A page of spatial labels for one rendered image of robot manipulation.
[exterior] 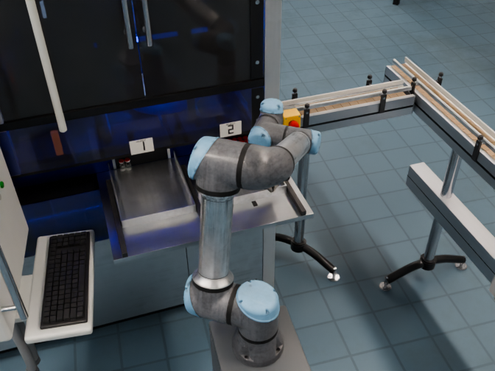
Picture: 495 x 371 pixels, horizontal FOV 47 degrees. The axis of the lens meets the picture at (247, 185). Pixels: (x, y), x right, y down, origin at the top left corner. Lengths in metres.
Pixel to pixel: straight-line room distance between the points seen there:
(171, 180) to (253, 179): 0.83
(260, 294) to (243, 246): 1.04
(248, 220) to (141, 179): 0.47
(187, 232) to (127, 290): 0.74
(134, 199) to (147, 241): 0.23
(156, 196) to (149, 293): 0.68
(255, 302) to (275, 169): 0.38
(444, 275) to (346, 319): 0.60
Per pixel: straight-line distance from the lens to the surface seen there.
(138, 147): 2.14
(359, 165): 3.74
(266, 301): 1.58
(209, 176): 1.42
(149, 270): 2.57
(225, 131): 2.19
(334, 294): 2.94
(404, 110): 2.67
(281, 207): 2.05
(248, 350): 1.70
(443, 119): 2.53
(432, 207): 2.79
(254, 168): 1.38
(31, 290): 2.02
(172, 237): 1.96
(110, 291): 2.62
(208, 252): 1.54
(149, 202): 2.10
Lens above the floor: 2.24
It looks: 39 degrees down
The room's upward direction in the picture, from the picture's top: 1 degrees counter-clockwise
